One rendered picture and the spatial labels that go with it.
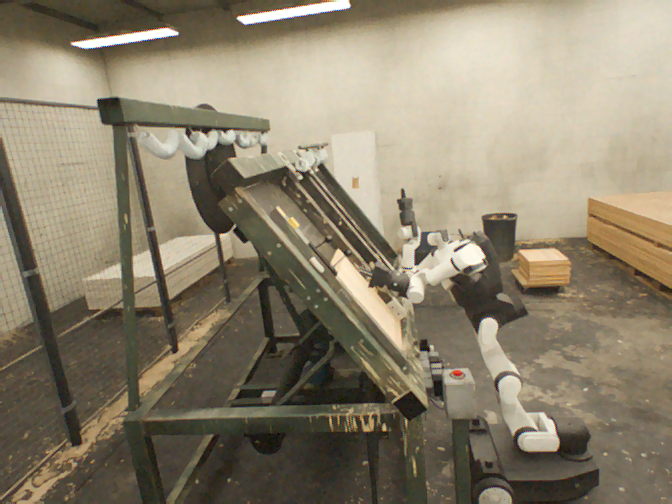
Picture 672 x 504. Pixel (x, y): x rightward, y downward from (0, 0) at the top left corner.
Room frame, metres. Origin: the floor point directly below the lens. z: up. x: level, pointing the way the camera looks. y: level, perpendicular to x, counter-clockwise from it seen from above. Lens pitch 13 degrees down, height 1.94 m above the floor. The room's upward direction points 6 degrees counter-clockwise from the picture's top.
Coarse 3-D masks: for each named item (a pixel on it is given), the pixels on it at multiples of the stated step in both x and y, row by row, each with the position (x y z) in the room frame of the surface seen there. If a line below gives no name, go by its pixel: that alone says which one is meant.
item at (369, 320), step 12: (276, 216) 1.96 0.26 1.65; (288, 228) 1.95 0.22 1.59; (300, 240) 1.94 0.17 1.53; (312, 252) 1.94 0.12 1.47; (324, 264) 1.93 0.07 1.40; (324, 276) 1.93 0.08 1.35; (336, 276) 1.95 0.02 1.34; (336, 288) 1.92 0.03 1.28; (348, 288) 1.95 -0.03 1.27; (360, 312) 1.91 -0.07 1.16; (372, 324) 1.90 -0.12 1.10; (384, 336) 1.90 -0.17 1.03; (396, 348) 1.89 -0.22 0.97
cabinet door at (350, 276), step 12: (336, 252) 2.32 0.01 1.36; (348, 264) 2.35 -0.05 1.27; (348, 276) 2.19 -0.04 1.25; (360, 276) 2.36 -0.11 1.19; (360, 288) 2.21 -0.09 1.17; (372, 288) 2.38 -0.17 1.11; (360, 300) 2.06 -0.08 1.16; (372, 300) 2.23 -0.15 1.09; (372, 312) 2.07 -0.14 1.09; (384, 312) 2.25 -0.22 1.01; (384, 324) 2.09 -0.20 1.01; (396, 324) 2.26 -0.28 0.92; (396, 336) 2.10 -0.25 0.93
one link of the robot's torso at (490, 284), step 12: (480, 240) 2.06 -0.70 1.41; (444, 252) 2.13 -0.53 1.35; (492, 252) 2.02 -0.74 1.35; (492, 264) 2.02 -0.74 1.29; (492, 276) 2.02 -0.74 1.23; (456, 288) 2.03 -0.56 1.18; (480, 288) 2.02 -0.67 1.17; (492, 288) 2.03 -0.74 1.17; (456, 300) 2.07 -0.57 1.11; (468, 300) 2.03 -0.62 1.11; (480, 300) 2.03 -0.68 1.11
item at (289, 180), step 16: (288, 176) 2.45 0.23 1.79; (288, 192) 2.45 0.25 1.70; (304, 192) 2.46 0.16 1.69; (304, 208) 2.44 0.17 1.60; (320, 224) 2.43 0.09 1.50; (336, 240) 2.42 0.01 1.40; (352, 256) 2.40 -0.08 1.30; (384, 288) 2.39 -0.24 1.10; (400, 304) 2.42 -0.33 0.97; (400, 320) 2.37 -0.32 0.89
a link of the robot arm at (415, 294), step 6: (402, 276) 1.75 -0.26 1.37; (408, 276) 1.77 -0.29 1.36; (414, 276) 1.78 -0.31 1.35; (402, 282) 1.73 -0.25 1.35; (408, 282) 1.74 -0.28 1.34; (414, 282) 1.75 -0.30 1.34; (420, 282) 1.75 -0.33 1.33; (402, 288) 1.73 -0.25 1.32; (408, 288) 1.74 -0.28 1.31; (414, 288) 1.72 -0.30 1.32; (420, 288) 1.72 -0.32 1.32; (402, 294) 1.77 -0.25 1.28; (408, 294) 1.72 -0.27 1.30; (414, 294) 1.70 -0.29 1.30; (420, 294) 1.70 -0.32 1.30; (414, 300) 1.72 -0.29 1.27; (420, 300) 1.71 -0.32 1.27
